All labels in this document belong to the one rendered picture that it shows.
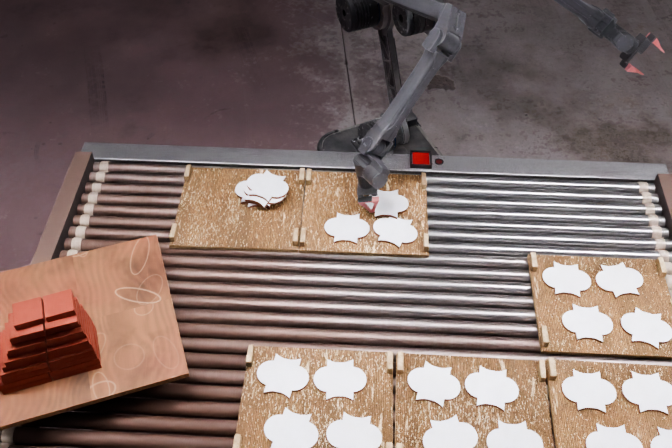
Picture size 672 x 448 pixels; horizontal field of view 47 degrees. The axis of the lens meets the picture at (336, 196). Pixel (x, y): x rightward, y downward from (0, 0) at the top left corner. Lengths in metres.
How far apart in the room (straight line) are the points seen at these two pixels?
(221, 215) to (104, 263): 0.43
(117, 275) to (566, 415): 1.31
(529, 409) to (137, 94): 3.07
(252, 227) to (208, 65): 2.30
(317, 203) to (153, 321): 0.70
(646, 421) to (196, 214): 1.47
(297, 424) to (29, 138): 2.77
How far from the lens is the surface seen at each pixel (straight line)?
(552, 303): 2.42
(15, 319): 2.03
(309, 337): 2.30
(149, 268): 2.34
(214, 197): 2.63
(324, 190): 2.62
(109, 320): 2.26
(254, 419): 2.16
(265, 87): 4.51
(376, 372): 2.21
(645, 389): 2.33
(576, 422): 2.23
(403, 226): 2.51
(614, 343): 2.40
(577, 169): 2.85
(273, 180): 2.59
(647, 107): 4.70
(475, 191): 2.69
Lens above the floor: 2.85
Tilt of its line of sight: 47 degrees down
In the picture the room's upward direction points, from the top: straight up
